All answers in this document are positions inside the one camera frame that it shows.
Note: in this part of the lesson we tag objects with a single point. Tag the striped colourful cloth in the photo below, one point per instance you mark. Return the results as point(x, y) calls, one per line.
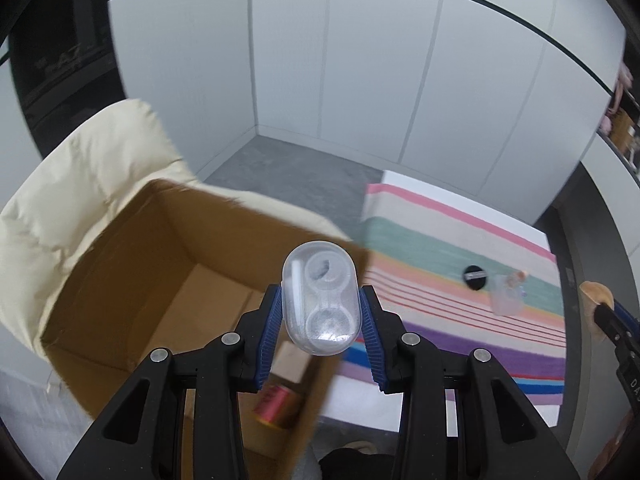
point(440, 310)

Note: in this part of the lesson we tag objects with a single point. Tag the black built-in oven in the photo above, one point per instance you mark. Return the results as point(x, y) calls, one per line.
point(65, 50)

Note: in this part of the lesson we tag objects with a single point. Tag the pink plush toy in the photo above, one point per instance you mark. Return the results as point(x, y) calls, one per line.
point(622, 87)

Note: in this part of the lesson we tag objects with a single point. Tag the clear contact lens case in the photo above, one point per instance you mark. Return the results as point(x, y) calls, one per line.
point(320, 300)

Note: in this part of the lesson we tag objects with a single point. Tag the beige powder puff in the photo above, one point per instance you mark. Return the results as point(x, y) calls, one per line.
point(595, 292)

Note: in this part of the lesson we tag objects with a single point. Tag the black round compact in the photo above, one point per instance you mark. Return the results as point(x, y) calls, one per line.
point(474, 276)

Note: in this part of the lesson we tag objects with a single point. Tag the clear bottle with pink cap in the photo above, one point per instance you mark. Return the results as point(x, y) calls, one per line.
point(506, 297)

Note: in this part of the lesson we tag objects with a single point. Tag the brown cardboard box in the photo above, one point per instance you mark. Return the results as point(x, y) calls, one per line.
point(130, 260)

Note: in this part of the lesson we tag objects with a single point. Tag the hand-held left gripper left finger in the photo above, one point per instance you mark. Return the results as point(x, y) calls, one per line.
point(267, 340)

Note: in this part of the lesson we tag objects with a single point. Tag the person's left leg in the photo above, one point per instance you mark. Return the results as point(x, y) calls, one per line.
point(350, 465)

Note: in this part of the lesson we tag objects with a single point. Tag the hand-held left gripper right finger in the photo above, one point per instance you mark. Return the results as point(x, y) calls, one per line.
point(372, 345)

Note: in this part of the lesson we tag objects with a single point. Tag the printed cardboard shelf box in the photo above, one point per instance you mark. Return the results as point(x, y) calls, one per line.
point(622, 130)

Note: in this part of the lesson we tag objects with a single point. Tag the striped tablecloth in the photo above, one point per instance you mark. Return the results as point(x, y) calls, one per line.
point(380, 417)

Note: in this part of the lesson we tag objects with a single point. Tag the cream padded chair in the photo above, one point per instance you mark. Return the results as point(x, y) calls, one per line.
point(75, 185)

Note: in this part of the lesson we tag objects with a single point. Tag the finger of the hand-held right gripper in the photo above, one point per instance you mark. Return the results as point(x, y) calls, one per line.
point(612, 322)

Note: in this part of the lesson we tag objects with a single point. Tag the small beige box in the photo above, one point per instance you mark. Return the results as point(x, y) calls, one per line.
point(295, 365)

